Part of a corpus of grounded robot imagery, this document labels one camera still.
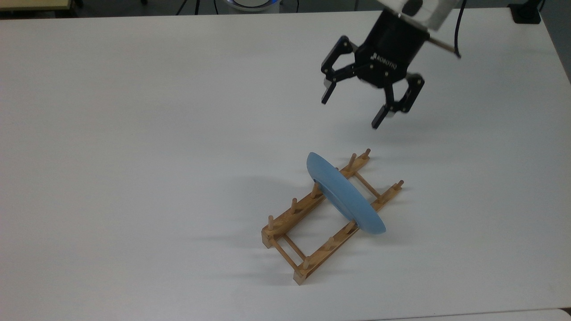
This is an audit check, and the black clamp base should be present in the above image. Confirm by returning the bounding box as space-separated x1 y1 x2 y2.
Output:
509 0 542 25

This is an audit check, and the white robot base, blue ring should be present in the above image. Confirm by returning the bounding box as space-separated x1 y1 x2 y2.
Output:
225 0 282 12

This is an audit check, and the wooden plate rack with pegs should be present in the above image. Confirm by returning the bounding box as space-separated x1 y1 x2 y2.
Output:
261 148 405 286

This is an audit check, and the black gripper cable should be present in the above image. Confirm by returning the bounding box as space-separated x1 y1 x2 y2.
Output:
453 0 468 59

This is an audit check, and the light wooden side table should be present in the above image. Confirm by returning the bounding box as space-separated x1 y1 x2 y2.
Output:
0 0 74 12

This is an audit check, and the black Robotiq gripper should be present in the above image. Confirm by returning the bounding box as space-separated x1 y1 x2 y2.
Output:
320 10 431 130

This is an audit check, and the blue round plate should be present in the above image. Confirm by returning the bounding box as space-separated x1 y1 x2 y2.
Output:
306 152 387 236

